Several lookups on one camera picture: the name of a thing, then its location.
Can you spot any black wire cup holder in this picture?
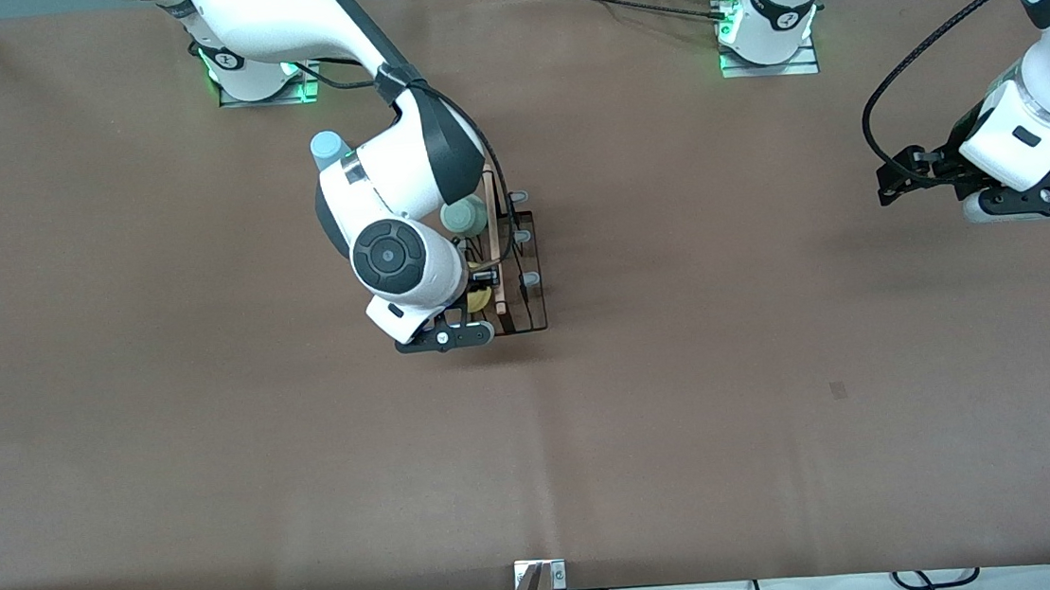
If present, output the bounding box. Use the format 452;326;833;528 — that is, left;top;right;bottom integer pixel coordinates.
453;163;552;342

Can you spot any pale green plastic cup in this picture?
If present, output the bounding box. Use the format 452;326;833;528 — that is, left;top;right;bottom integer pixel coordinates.
437;194;491;241

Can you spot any light blue plastic cup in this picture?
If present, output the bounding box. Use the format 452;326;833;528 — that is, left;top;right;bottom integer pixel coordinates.
309;128;349;173

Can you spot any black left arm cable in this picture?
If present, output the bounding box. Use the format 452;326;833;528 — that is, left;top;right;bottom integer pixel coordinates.
850;0;1050;200

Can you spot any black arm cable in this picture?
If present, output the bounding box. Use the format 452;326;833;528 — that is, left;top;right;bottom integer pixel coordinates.
291;40;521;250
850;0;1050;200

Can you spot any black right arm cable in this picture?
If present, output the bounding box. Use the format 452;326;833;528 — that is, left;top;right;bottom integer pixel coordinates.
291;40;521;250

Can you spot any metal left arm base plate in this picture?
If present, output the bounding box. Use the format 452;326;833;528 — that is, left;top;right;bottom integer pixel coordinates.
717;27;821;82

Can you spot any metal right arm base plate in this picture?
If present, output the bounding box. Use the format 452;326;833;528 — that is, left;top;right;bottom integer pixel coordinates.
215;58;326;111

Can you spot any small metal mounting bracket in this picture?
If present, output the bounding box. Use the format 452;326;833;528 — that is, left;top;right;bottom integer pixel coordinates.
513;558;568;590

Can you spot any long black table cable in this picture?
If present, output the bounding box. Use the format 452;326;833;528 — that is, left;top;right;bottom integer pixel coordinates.
499;0;730;43

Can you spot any looped black cable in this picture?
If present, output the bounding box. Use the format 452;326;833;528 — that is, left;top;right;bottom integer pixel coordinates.
891;563;982;590

